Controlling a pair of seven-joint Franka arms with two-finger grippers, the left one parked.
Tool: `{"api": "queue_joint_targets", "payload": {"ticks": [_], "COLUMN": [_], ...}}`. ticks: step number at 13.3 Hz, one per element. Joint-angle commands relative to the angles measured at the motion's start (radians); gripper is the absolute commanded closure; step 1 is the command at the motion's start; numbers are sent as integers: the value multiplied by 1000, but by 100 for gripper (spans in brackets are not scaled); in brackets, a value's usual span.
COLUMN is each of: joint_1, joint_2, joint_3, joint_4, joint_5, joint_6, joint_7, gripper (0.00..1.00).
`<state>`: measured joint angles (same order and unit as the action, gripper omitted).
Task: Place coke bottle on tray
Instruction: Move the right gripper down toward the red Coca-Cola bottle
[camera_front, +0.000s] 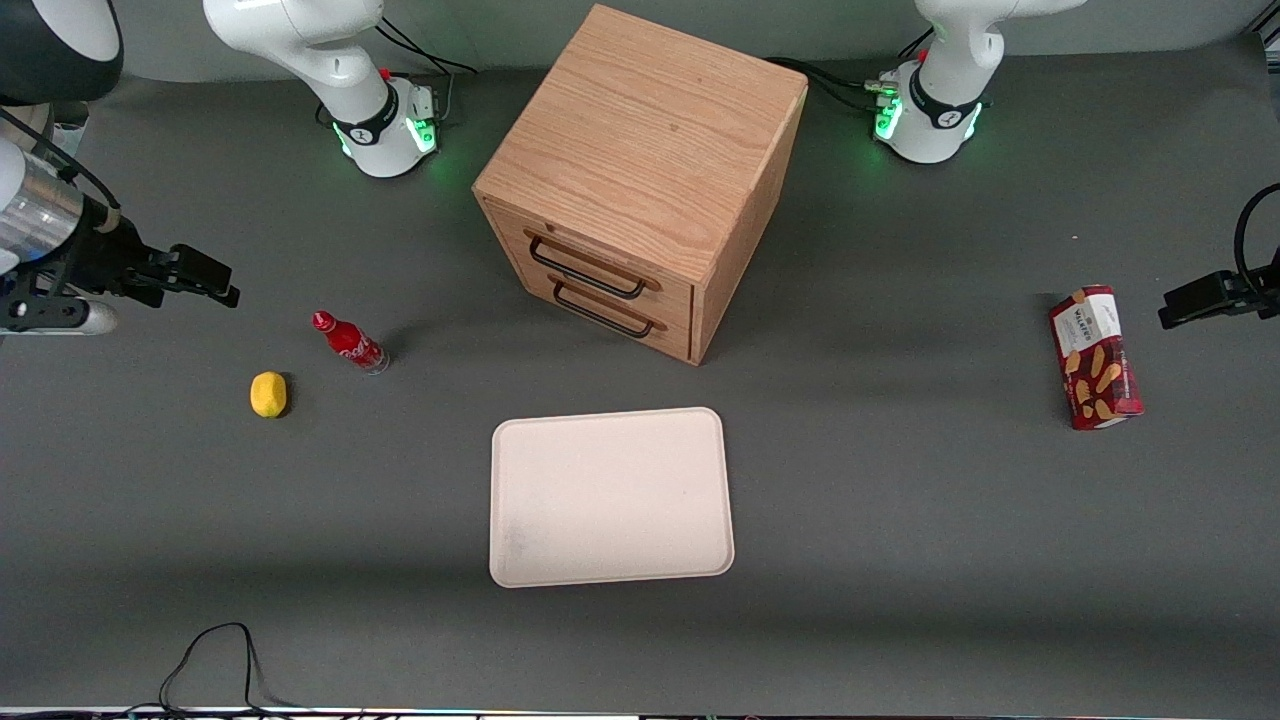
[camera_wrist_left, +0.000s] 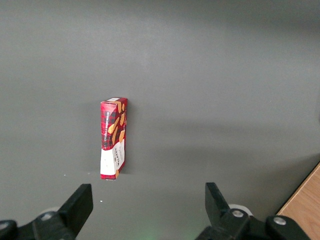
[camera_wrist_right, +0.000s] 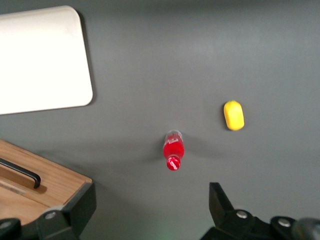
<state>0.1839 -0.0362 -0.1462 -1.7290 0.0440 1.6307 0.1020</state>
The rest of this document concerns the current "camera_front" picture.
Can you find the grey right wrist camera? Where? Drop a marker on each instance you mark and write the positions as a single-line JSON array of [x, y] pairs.
[[95, 318]]

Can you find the yellow lemon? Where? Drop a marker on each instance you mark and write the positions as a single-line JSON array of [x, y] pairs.
[[268, 394]]

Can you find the red shortbread cookie box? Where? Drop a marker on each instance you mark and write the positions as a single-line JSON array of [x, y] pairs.
[[1095, 358]]

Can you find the cream plastic tray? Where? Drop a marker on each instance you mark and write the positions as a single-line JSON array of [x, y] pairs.
[[610, 497]]

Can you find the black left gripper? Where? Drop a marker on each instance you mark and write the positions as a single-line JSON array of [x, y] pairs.
[[1212, 294]]

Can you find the red coke bottle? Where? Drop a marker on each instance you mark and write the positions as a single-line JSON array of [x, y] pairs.
[[352, 343]]

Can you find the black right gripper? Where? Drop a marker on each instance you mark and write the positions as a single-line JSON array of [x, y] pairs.
[[112, 258]]

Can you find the wooden drawer cabinet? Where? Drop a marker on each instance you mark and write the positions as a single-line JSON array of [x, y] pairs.
[[640, 140]]

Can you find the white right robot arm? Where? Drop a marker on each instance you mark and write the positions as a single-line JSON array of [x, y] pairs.
[[335, 60]]

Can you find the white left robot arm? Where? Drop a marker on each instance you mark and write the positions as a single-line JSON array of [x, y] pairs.
[[950, 70]]

